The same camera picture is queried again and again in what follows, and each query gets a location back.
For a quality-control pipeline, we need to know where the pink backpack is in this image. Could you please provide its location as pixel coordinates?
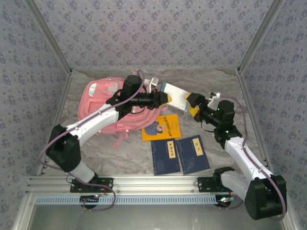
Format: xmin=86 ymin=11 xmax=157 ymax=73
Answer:
xmin=77 ymin=76 xmax=168 ymax=149

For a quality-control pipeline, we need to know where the yellow book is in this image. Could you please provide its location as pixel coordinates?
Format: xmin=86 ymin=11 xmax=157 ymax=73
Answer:
xmin=141 ymin=114 xmax=181 ymax=142

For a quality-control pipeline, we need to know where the dark blue book wide label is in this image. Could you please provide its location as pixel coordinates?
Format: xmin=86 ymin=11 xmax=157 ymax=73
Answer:
xmin=150 ymin=138 xmax=181 ymax=176

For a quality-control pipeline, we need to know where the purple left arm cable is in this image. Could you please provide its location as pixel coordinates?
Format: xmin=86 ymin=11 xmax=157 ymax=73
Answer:
xmin=38 ymin=69 xmax=146 ymax=213

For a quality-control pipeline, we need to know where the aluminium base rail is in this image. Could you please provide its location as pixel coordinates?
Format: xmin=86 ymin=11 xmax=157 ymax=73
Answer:
xmin=25 ymin=174 xmax=288 ymax=194

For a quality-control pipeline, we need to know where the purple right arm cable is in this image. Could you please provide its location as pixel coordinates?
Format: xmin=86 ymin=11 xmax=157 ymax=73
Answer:
xmin=221 ymin=94 xmax=287 ymax=220

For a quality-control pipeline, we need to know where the aluminium table side rail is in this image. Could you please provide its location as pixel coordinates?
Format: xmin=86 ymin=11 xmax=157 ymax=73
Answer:
xmin=236 ymin=69 xmax=274 ymax=175
xmin=37 ymin=70 xmax=73 ymax=177

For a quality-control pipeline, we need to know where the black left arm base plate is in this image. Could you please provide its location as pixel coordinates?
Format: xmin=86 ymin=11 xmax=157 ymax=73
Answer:
xmin=70 ymin=177 xmax=114 ymax=193

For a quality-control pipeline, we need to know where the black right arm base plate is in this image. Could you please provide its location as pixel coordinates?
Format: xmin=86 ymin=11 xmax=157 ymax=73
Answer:
xmin=197 ymin=176 xmax=242 ymax=193

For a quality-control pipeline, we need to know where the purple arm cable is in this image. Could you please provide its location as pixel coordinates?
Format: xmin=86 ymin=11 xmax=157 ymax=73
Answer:
xmin=38 ymin=69 xmax=146 ymax=213
xmin=221 ymin=94 xmax=287 ymax=220

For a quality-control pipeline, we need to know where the aluminium frame post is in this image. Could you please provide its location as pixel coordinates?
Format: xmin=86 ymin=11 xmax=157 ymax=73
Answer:
xmin=236 ymin=0 xmax=286 ymax=74
xmin=24 ymin=0 xmax=73 ymax=74

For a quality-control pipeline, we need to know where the small controller board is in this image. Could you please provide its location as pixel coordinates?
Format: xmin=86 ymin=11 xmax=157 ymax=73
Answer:
xmin=215 ymin=195 xmax=237 ymax=208
xmin=80 ymin=195 xmax=101 ymax=209

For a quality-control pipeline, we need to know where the light blue slotted cable duct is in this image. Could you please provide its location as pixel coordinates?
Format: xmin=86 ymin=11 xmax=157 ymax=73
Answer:
xmin=35 ymin=194 xmax=223 ymax=206

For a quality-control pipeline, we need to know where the dark blue book small label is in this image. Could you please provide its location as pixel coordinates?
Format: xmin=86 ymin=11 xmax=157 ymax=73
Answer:
xmin=175 ymin=135 xmax=211 ymax=175

